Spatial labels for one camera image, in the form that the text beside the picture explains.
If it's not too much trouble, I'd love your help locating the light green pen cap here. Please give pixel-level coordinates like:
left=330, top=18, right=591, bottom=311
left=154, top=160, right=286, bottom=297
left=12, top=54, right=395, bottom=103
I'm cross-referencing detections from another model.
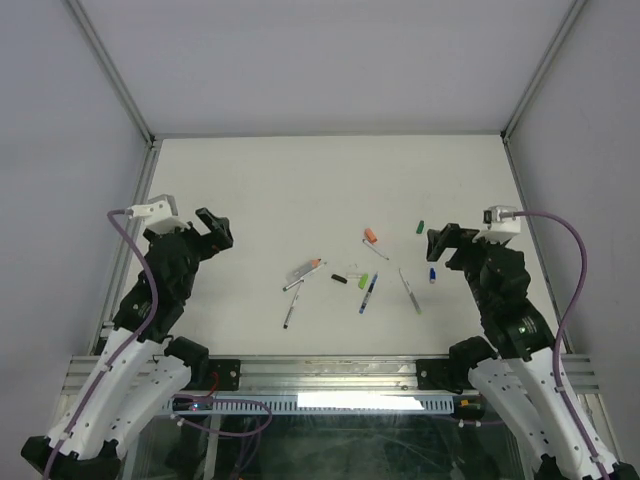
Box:
left=358, top=273, right=369, bottom=290

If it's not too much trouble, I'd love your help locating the white slotted cable duct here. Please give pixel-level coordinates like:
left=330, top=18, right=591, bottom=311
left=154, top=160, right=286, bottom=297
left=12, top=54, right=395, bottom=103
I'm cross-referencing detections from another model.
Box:
left=160, top=392, right=455, bottom=416

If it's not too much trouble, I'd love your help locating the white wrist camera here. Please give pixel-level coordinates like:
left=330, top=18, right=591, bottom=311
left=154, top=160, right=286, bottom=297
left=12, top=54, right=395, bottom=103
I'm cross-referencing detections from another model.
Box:
left=125, top=194, right=189, bottom=235
left=473, top=205, right=522, bottom=245

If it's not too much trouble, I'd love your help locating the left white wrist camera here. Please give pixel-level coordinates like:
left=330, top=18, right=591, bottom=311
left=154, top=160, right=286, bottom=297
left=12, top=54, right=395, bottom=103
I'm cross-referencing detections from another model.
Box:
left=125, top=194, right=189, bottom=235

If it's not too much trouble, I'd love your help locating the black pen cap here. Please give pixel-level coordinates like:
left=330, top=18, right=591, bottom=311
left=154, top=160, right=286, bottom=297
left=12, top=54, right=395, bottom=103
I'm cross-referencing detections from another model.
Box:
left=331, top=274, right=348, bottom=284

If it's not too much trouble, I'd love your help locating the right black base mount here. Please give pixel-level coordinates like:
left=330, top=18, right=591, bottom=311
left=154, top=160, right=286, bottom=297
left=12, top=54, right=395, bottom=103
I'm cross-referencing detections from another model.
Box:
left=415, top=358, right=471, bottom=395

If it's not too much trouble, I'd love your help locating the white pen black end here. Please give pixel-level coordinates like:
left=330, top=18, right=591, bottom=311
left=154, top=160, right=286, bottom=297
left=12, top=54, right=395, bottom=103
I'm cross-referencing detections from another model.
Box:
left=283, top=280, right=304, bottom=330

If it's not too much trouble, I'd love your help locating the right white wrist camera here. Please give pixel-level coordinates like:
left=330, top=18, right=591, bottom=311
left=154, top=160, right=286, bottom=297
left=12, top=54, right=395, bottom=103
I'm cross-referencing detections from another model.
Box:
left=473, top=205, right=522, bottom=245

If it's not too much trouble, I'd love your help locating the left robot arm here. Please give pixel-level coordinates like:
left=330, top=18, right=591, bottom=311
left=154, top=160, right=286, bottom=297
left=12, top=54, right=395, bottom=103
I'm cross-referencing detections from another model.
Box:
left=21, top=197, right=234, bottom=479

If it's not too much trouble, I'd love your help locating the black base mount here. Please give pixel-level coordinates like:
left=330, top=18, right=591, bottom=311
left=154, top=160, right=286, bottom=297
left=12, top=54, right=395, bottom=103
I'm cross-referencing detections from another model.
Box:
left=415, top=358, right=471, bottom=395
left=149, top=355, right=242, bottom=391

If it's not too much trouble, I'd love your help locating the aluminium mounting rail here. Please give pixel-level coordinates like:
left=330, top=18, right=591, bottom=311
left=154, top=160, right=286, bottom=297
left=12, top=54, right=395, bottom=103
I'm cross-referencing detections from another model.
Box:
left=61, top=354, right=600, bottom=395

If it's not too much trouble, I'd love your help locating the white pen dark green end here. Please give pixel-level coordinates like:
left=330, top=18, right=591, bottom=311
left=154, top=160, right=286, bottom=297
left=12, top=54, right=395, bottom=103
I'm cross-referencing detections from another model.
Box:
left=282, top=259, right=326, bottom=292

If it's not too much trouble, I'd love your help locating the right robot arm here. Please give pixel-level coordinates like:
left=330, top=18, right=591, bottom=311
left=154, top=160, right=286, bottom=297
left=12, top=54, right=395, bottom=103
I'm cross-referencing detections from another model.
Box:
left=426, top=223, right=639, bottom=479

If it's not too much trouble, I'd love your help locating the blue gel pen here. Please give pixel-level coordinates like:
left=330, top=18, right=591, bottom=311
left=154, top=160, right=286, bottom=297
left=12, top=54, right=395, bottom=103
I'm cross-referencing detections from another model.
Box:
left=359, top=272, right=379, bottom=314

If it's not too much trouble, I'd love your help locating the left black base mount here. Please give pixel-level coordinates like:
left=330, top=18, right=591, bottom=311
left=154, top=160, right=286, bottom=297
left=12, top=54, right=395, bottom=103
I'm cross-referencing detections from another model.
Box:
left=149, top=355, right=242, bottom=391

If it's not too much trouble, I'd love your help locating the white pen light green end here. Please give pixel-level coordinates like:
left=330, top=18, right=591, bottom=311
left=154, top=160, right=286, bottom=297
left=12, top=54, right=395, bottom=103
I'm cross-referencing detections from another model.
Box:
left=398, top=268, right=422, bottom=315

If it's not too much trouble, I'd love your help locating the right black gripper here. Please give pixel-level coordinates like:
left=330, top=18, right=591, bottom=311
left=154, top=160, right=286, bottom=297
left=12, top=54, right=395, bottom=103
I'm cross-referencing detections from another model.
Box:
left=425, top=222, right=506, bottom=312

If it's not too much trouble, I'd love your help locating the orange pen cap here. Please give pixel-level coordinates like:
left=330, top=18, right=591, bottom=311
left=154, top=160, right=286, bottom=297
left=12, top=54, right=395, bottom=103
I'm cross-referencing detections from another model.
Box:
left=364, top=228, right=377, bottom=244

